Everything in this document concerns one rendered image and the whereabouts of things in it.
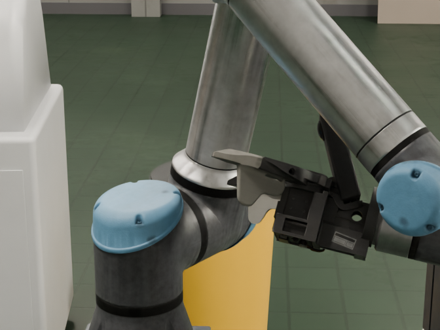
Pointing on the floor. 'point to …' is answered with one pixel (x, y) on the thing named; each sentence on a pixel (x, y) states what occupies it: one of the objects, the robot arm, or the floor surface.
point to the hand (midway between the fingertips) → (220, 162)
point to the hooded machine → (32, 178)
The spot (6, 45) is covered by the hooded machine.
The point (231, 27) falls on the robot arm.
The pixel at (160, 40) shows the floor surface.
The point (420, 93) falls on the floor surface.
